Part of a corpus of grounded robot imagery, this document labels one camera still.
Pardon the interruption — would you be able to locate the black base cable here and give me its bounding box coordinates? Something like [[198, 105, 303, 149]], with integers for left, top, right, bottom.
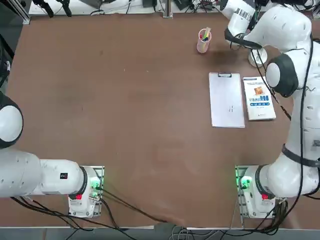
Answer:
[[271, 194, 291, 230]]

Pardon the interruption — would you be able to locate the black power adapter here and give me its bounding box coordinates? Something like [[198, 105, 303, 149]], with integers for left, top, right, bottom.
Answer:
[[173, 0, 195, 11]]

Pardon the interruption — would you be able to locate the black stand leg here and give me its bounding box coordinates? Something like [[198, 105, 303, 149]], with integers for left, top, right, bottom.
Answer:
[[57, 0, 73, 17], [32, 0, 55, 18]]

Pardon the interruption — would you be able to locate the aluminium frame profile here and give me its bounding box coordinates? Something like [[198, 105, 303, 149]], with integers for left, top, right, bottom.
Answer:
[[13, 0, 31, 25]]

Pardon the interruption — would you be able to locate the black cable bundle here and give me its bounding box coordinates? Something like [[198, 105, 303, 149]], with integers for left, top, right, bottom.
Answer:
[[9, 196, 126, 230]]

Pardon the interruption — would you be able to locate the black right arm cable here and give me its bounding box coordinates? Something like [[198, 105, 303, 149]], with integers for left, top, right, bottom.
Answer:
[[229, 32, 315, 201]]

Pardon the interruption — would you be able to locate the pink mesh pen holder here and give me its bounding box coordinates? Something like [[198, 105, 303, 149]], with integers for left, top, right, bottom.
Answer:
[[196, 27, 213, 54]]

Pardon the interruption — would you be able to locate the yellow ruler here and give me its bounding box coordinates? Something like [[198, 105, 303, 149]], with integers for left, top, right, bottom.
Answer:
[[202, 26, 212, 51]]

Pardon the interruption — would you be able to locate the white and blue book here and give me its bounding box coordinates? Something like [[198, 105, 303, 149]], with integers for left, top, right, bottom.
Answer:
[[242, 76, 277, 122]]

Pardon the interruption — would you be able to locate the grey cable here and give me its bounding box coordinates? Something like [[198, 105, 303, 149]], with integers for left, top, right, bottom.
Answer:
[[171, 224, 191, 240]]

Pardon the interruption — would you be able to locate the black cable across table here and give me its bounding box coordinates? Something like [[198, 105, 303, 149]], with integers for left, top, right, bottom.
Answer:
[[99, 187, 176, 224]]

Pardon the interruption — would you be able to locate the white clipboard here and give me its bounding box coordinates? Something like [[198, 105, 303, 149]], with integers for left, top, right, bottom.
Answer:
[[208, 72, 246, 129]]

